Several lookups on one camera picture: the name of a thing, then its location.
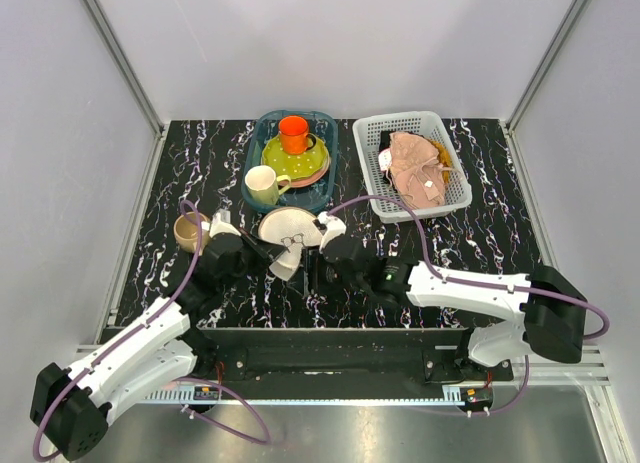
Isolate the pink plate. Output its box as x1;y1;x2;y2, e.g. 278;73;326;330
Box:
291;156;331;189

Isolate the pink bra in basket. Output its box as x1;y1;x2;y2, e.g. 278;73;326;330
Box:
392;131;462;210

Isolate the black garment in basket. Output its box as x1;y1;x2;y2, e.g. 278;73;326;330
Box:
377;130;399;185

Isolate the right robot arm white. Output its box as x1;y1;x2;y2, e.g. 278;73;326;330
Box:
302;235;586;380

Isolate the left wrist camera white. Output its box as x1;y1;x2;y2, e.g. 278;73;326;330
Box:
209;209;240;239

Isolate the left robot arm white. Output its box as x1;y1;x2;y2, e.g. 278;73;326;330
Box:
30;230;286;461

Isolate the white mesh laundry bag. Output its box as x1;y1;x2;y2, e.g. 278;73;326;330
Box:
258;207;322;282

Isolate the teal plastic tray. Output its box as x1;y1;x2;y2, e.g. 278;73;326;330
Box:
241;110;339;214

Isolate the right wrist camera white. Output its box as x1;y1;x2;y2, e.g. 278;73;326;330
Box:
315;211;346;252

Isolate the mustard garment in basket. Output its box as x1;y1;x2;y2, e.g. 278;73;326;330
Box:
429;139;454;171

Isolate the purple cable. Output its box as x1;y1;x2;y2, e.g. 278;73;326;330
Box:
327;195;612;417
32;198;274;459

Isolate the beige cup on table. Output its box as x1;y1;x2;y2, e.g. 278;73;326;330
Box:
173;212;210;254

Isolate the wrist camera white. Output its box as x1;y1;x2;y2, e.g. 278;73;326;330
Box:
315;211;346;252
209;209;240;239

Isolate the yellow-green dotted plate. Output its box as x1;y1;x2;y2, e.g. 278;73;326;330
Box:
261;135;328;180

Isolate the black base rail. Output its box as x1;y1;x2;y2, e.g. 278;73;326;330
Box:
203;328;515;383

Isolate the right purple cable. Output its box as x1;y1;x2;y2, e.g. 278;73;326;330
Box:
327;195;612;417

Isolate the white plastic basket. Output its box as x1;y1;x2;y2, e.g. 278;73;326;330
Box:
353;111;472;223

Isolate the orange mug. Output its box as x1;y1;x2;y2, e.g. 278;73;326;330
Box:
278;115;316;155

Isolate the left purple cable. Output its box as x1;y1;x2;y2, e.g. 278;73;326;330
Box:
32;198;274;459

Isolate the cream mug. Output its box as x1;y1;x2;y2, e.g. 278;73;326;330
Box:
244;165;292;205

